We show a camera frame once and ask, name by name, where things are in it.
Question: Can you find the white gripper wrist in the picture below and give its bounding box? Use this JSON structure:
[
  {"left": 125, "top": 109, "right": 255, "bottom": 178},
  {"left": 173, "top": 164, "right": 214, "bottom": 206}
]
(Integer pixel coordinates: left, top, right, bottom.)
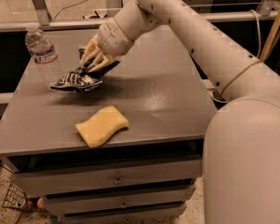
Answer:
[{"left": 80, "top": 17, "right": 134, "bottom": 73}]

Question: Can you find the blue chip bag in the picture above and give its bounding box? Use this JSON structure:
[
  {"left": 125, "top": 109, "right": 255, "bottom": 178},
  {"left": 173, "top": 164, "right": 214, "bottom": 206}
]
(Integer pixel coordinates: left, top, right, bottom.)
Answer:
[{"left": 50, "top": 61, "right": 119, "bottom": 92}]

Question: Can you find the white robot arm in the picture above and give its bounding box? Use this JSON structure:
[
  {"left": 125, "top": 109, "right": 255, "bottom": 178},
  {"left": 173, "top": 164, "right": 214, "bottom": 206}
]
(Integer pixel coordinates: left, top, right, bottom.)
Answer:
[{"left": 82, "top": 0, "right": 280, "bottom": 224}]

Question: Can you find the clear plastic water bottle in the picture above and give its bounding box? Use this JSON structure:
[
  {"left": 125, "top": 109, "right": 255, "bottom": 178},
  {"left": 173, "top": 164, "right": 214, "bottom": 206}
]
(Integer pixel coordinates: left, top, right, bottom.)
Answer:
[{"left": 25, "top": 27, "right": 63, "bottom": 86}]

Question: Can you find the yellow sponge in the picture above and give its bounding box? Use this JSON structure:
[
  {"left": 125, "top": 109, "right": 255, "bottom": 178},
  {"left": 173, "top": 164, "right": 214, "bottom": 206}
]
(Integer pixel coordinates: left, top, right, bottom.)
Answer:
[{"left": 76, "top": 105, "right": 129, "bottom": 148}]

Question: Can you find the top grey drawer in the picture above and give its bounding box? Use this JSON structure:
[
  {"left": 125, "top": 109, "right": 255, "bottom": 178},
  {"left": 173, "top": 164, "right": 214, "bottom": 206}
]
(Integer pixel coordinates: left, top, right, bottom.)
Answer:
[{"left": 12, "top": 160, "right": 202, "bottom": 196}]

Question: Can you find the grey drawer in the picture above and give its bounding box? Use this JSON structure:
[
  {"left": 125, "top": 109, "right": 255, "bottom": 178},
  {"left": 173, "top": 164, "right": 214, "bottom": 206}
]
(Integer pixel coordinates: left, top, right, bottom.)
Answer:
[
  {"left": 63, "top": 203, "right": 186, "bottom": 224},
  {"left": 44, "top": 185, "right": 194, "bottom": 215},
  {"left": 12, "top": 160, "right": 202, "bottom": 196}
]

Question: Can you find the middle grey drawer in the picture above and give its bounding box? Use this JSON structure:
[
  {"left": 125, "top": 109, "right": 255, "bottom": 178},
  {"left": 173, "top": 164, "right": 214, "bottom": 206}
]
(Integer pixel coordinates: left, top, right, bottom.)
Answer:
[{"left": 44, "top": 185, "right": 194, "bottom": 215}]

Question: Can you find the bottom grey drawer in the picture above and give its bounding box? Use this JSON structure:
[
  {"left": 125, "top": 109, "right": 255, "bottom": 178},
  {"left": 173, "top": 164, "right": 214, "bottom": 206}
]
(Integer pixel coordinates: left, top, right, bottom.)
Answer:
[{"left": 63, "top": 203, "right": 186, "bottom": 224}]

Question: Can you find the black cable on floor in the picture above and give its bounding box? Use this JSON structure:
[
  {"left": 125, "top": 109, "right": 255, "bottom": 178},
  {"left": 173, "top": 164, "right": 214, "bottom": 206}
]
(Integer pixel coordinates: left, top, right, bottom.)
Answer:
[{"left": 53, "top": 0, "right": 106, "bottom": 21}]

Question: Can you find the metal railing frame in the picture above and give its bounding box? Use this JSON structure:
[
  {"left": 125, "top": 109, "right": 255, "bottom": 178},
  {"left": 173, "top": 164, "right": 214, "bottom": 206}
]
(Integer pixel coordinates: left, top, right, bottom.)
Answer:
[{"left": 0, "top": 0, "right": 280, "bottom": 31}]

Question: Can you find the white cable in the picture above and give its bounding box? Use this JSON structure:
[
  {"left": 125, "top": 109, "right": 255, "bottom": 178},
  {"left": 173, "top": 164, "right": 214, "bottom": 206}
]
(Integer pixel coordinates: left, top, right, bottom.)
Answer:
[{"left": 204, "top": 8, "right": 263, "bottom": 105}]

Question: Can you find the wire mesh basket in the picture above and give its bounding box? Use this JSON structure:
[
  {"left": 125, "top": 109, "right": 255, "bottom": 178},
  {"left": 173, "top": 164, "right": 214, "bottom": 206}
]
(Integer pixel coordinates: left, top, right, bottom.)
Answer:
[{"left": 2, "top": 182, "right": 30, "bottom": 210}]

